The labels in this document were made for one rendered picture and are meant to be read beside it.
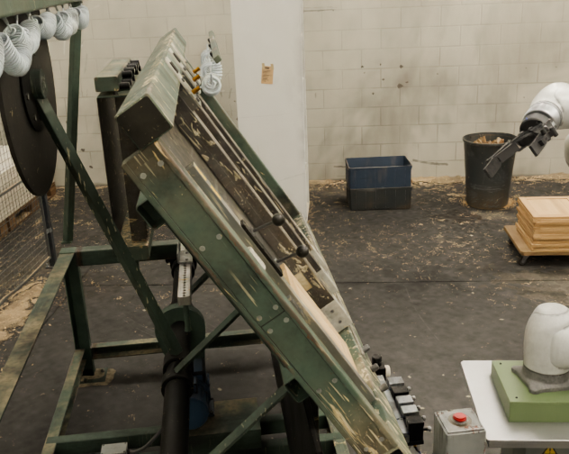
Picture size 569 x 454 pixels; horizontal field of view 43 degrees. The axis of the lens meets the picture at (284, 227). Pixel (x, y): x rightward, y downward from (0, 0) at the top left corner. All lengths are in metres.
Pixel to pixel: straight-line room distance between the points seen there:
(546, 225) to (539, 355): 3.15
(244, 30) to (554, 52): 3.31
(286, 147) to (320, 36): 1.65
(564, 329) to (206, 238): 1.29
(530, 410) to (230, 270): 1.21
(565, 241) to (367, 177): 2.02
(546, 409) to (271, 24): 4.43
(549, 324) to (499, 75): 5.54
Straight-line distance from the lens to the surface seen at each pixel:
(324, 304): 2.72
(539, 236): 5.68
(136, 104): 1.71
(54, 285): 3.73
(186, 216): 1.77
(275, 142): 6.42
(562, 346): 2.56
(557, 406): 2.59
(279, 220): 2.00
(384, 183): 6.89
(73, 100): 3.92
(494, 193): 6.98
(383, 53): 7.69
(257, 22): 6.28
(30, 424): 4.15
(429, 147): 7.91
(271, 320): 1.90
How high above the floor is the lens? 2.19
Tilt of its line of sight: 20 degrees down
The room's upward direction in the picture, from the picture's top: 3 degrees counter-clockwise
